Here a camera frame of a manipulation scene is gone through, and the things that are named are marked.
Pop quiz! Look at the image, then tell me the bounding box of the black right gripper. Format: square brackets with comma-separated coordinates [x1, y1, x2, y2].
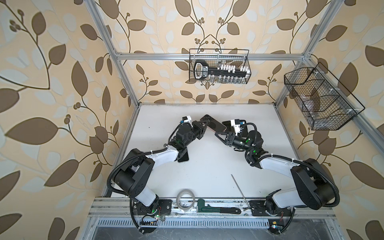
[215, 132, 253, 154]

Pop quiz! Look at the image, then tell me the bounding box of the black phone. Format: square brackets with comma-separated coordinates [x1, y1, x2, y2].
[177, 148, 189, 163]
[222, 120, 236, 133]

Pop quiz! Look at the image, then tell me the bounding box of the black phone case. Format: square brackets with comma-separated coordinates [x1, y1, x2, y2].
[239, 120, 248, 138]

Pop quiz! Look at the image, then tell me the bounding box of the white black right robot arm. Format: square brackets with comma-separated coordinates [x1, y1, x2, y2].
[209, 119, 340, 235]

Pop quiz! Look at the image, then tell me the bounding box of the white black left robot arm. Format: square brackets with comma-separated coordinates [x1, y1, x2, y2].
[107, 116, 210, 235]

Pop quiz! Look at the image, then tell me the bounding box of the thin metal rod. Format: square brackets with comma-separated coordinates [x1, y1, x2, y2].
[231, 174, 251, 211]

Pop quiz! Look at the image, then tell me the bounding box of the black socket set holder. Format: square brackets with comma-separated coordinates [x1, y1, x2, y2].
[192, 60, 251, 83]

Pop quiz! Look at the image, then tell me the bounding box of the clear tape roll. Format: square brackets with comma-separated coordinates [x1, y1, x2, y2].
[176, 189, 196, 213]

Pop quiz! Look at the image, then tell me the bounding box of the green black pipe wrench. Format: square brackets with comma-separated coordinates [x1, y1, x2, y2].
[197, 199, 242, 215]

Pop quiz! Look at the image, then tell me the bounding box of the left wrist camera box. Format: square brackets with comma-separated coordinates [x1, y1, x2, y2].
[180, 116, 192, 124]

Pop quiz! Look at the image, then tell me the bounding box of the black wire basket back wall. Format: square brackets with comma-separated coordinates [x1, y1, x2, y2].
[189, 48, 252, 85]

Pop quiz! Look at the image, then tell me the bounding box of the black wire basket wall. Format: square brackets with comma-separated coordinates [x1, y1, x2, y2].
[284, 62, 366, 131]
[189, 48, 252, 85]

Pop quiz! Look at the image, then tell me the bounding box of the black wire basket right wall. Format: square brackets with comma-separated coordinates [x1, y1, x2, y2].
[284, 62, 366, 131]

